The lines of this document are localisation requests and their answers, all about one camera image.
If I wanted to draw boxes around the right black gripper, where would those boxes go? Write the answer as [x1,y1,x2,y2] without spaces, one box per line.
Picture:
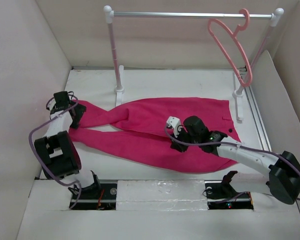
[169,125,201,152]

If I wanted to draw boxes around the magenta trousers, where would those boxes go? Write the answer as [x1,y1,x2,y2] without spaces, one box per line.
[69,97,239,174]

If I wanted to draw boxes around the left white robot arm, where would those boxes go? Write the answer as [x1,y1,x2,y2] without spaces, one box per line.
[28,91,103,200]

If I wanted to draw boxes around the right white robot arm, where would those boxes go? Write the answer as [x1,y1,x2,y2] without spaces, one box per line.
[164,116,300,205]

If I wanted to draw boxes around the pink plastic hanger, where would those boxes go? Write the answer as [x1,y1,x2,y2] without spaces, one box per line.
[207,8,253,88]

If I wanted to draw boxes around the white clothes rack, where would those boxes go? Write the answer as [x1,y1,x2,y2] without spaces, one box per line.
[103,5,285,122]

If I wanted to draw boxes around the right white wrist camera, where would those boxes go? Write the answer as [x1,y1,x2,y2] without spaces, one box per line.
[166,116,183,138]

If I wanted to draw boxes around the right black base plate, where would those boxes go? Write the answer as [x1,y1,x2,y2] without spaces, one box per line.
[202,182,254,210]

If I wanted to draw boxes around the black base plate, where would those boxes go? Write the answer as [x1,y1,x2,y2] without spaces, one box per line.
[72,181,118,211]
[202,182,254,210]

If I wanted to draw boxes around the aluminium rail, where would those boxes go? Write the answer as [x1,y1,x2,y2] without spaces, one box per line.
[244,85,272,151]

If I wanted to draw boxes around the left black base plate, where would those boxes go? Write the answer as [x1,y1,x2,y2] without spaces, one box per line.
[72,181,118,211]

